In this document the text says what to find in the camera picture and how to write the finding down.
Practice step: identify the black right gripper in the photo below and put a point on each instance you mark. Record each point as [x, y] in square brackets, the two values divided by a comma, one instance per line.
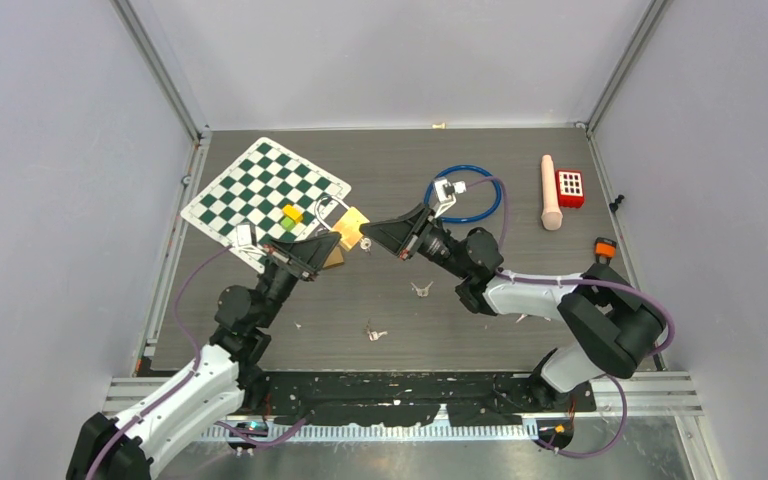
[404, 235]

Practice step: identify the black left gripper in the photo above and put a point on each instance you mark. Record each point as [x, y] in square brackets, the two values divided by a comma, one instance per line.
[311, 254]

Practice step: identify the brass padlock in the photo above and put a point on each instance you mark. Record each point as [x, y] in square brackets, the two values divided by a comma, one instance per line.
[348, 225]
[334, 259]

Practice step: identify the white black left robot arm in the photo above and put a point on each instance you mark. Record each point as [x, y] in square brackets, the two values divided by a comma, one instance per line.
[142, 440]

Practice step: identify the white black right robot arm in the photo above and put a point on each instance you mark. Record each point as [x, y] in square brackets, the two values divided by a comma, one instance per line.
[615, 326]

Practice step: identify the green block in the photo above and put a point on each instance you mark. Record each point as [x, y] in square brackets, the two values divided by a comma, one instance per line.
[288, 224]

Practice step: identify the yellow block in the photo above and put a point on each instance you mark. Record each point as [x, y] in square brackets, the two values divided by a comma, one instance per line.
[293, 213]

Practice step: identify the green white chessboard mat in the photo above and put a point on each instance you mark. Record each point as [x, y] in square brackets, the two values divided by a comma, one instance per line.
[254, 188]

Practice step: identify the silver keys with white tag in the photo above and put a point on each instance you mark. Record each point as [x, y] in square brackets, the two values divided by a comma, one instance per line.
[372, 334]

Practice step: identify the black front base panel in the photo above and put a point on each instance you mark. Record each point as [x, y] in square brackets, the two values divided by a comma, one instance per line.
[404, 399]

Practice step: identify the beige wooden rolling pin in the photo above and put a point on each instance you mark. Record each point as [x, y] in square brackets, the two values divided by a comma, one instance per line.
[551, 216]

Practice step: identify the red block with holes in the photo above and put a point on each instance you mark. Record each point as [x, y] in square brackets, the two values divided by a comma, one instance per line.
[570, 190]

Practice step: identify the small orange padlock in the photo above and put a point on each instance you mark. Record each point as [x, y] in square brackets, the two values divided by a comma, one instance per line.
[605, 250]

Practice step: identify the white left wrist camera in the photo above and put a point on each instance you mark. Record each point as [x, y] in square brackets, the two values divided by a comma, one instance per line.
[244, 240]

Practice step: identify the blue cable lock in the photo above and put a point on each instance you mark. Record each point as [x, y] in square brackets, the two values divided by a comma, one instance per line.
[482, 197]

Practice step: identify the black knob on rail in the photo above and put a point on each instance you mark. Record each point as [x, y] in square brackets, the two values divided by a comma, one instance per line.
[616, 203]

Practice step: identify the aluminium frame rail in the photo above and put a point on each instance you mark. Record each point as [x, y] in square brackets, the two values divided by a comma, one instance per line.
[654, 394]

